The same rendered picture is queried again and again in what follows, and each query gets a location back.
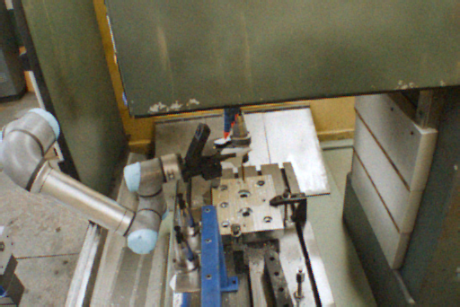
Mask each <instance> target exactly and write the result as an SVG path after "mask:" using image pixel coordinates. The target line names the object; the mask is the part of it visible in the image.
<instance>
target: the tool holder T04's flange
mask: <svg viewBox="0 0 460 307"><path fill-rule="evenodd" d="M192 252H193V254H194V256H195V261H194V263H193V264H192V265H191V266H189V267H186V268H182V267H179V266H178V265H177V264H176V262H175V255H174V256H173V259H172V261H173V263H174V265H173V268H174V269H175V270H174V271H175V273H176V274H186V273H190V272H199V271H200V265H199V255H198V253H197V252H195V251H192Z"/></svg>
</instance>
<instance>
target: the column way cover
mask: <svg viewBox="0 0 460 307"><path fill-rule="evenodd" d="M353 109H354V110H355V112H356V117H355V126H354V133H355V135H354V143H353V146H352V148H353V151H354V153H355V154H354V163H353V171H352V179H351V185H352V187H353V190H354V192H355V193H356V195H357V197H358V200H359V202H360V204H361V205H362V208H363V210H364V212H365V214H366V215H367V219H368V221H369V222H370V225H371V227H372V228H373V230H374V234H375V235H376V237H377V240H378V242H379V244H380V247H381V249H382V250H383V253H384V254H385V258H386V259H387V261H388V264H389V266H390V269H397V268H400V267H401V265H402V262H403V257H404V253H405V251H406V247H407V244H408V240H409V238H410V234H411V231H412V227H413V226H414V222H415V219H416V215H417V213H418V209H419V206H420V198H421V194H422V191H423V190H424V189H425V187H426V183H427V180H428V176H429V168H430V165H431V162H432V159H433V153H434V150H435V147H436V141H437V138H438V131H437V130H436V129H435V128H431V127H428V128H427V129H425V128H424V129H423V130H422V128H421V127H420V126H419V125H418V124H417V123H416V122H415V118H416V114H417V109H416V108H415V107H414V106H413V105H412V104H411V103H410V102H409V100H408V99H407V98H406V97H404V96H403V95H402V94H401V93H400V92H398V93H392V92H391V93H384V94H377V95H372V94H369V95H362V96H355V104H354V108H353Z"/></svg>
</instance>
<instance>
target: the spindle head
mask: <svg viewBox="0 0 460 307"><path fill-rule="evenodd" d="M103 2H104V4H105V6H106V9H107V14H108V16H109V18H108V19H109V22H110V25H111V26H110V27H111V32H112V34H111V35H112V38H113V40H114V47H115V49H116V55H117V59H118V61H119V62H118V64H119V70H120V71H121V78H122V81H123V84H124V90H125V93H126V96H127V99H128V107H129V110H130V114H131V116H133V115H134V119H137V118H151V117H160V116H167V115H175V114H182V113H191V112H199V111H207V110H222V109H230V108H238V107H246V106H254V105H271V104H278V103H285V102H294V101H309V100H315V101H316V100H324V99H331V98H340V97H355V96H362V95H369V94H372V95H377V94H384V93H391V92H392V93H398V92H417V91H425V90H426V91H431V90H438V89H441V90H445V89H451V88H455V89H457V88H460V0H103Z"/></svg>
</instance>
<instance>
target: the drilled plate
mask: <svg viewBox="0 0 460 307"><path fill-rule="evenodd" d="M238 180H240V181H238ZM264 180H265V181H264ZM244 181H246V182H244ZM256 181H257V184H256ZM263 181H264V182H263ZM220 182H221V185H219V187H218V189H220V191H219V190H218V189H217V188H213V187H212V186H211V187H212V202H213V205H216V206H217V216H218V222H219V223H220V225H219V227H220V232H221V238H222V243H223V244H229V243H232V241H231V230H230V229H228V228H226V227H227V226H229V225H230V226H231V223H232V224H235V223H240V225H241V234H242V242H245V241H266V240H274V239H281V238H284V235H283V224H282V218H281V214H280V211H279V206H274V205H269V202H270V200H271V199H272V198H273V197H275V196H276V193H275V190H274V182H273V179H272V176H271V175H266V176H259V177H250V178H245V180H242V179H235V180H220ZM230 182H232V183H233V184H232V183H230ZM237 182H238V183H239V184H238V185H237V184H236V183H237ZM223 183H224V184H223ZM226 183H227V185H229V187H228V186H227V185H225V184H226ZM255 184H256V185H255ZM263 184H264V185H263ZM257 186H260V187H257ZM221 189H222V190H223V192H222V191H221ZM225 189H227V190H225ZM239 189H240V190H239ZM247 189H249V190H247ZM227 191H228V192H227ZM249 191H251V192H249ZM226 192H227V193H226ZM236 192H237V193H236ZM266 192H267V193H266ZM220 193H221V194H220ZM252 193H253V194H252ZM250 194H251V195H250ZM219 195H220V196H219ZM225 195H226V196H225ZM249 195H250V196H249ZM258 195H260V196H258ZM237 196H238V197H237ZM248 196H249V197H248ZM246 199H247V200H246ZM227 200H228V201H227ZM248 200H249V201H248ZM247 201H248V202H247ZM220 203H221V204H220ZM267 203H268V204H267ZM231 206H232V207H231ZM234 209H235V210H234ZM238 211H239V213H238ZM247 216H248V217H247ZM226 218H228V219H229V221H230V222H231V223H230V222H229V221H226V220H225V221H223V222H222V220H223V219H226ZM240 218H241V219H240ZM230 219H231V220H230ZM237 219H238V220H239V221H238V220H237ZM261 220H263V222H262V221H261ZM245 221H246V222H247V223H246V222H245ZM264 222H265V223H264ZM245 223H246V224H245ZM268 223H269V224H268ZM246 225H247V226H246ZM230 226H229V228H230Z"/></svg>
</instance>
